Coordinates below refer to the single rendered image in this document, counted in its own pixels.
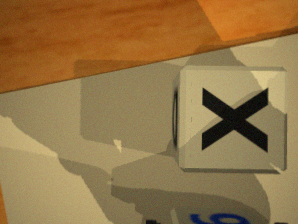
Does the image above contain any beige mat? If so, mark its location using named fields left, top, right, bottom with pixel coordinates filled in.
left=0, top=34, right=298, bottom=224

